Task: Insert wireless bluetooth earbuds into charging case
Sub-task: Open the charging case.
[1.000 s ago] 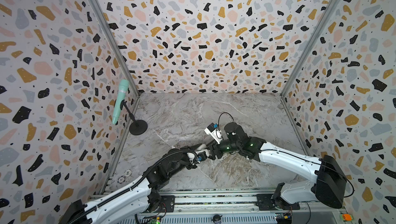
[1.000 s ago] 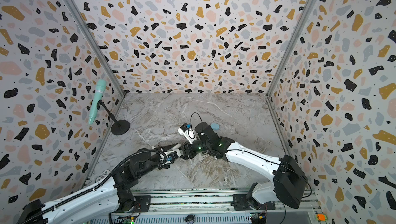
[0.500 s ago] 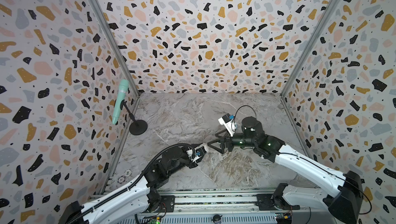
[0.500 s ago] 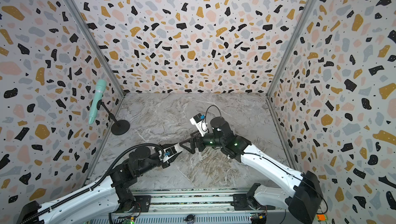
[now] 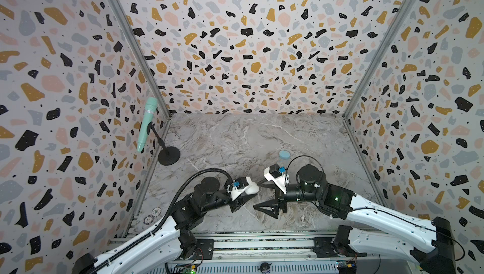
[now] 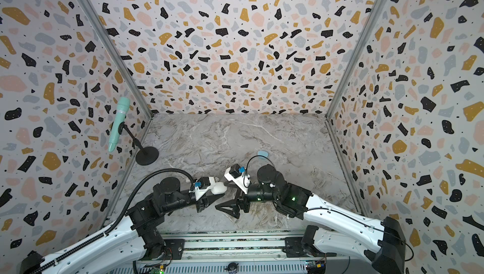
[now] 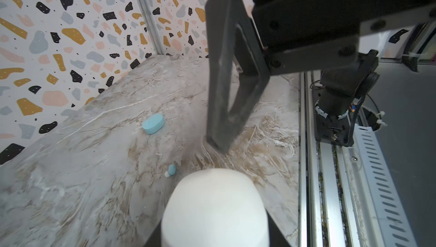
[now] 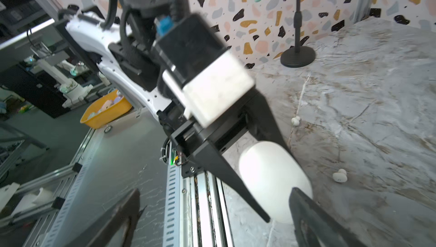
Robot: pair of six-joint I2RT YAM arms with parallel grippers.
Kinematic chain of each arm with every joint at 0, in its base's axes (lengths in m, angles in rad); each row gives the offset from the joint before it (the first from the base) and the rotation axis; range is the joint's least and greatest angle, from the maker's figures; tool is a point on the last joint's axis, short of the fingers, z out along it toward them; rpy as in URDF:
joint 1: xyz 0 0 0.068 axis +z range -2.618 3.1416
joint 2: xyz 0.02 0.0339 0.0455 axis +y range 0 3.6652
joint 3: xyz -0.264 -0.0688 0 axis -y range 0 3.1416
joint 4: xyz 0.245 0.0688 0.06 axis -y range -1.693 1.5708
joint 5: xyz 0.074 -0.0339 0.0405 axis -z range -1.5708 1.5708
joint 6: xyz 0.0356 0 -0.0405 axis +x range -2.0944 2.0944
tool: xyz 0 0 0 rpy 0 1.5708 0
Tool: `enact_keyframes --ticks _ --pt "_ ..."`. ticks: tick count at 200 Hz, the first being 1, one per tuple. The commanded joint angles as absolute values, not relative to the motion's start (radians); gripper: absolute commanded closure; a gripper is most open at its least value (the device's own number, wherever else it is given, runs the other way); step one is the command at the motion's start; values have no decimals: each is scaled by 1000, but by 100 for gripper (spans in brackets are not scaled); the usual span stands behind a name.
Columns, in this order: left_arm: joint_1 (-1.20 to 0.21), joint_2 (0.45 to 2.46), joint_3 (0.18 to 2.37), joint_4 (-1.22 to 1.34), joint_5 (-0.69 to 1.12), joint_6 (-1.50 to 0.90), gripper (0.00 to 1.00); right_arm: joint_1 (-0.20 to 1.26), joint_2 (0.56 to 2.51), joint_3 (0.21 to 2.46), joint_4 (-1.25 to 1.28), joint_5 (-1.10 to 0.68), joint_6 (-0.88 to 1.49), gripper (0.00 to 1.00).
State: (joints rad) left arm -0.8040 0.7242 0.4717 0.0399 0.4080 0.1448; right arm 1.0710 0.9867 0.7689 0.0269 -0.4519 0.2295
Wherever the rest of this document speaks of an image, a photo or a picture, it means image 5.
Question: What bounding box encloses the poker chips stack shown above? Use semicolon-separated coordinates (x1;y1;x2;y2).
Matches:
143;207;161;225

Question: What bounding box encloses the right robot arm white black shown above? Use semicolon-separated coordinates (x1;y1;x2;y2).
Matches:
253;164;457;273

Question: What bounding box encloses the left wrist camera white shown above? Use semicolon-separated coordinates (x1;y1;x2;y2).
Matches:
227;177;252;196

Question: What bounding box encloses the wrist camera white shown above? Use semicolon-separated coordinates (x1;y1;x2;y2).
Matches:
227;177;252;196
264;164;289;194

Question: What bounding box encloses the black microphone stand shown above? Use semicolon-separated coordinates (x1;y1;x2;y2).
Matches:
147;122;181;166

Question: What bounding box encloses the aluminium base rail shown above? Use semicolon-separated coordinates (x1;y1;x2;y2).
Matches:
100;230;417;274

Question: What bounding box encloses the blue earbud charging case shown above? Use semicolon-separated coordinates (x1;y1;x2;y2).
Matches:
279;150;291;159

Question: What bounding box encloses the white earbud charging case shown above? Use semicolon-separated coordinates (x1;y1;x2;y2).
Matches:
242;182;259;195

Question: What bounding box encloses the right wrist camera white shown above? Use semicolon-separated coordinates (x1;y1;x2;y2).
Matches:
264;164;289;194

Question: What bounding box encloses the black knob on rail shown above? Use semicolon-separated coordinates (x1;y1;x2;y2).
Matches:
258;262;272;274

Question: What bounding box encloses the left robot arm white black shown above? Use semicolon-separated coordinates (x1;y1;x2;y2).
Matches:
72;168;259;273

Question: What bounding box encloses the mint green microphone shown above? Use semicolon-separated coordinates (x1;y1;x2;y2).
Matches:
137;97;158;153

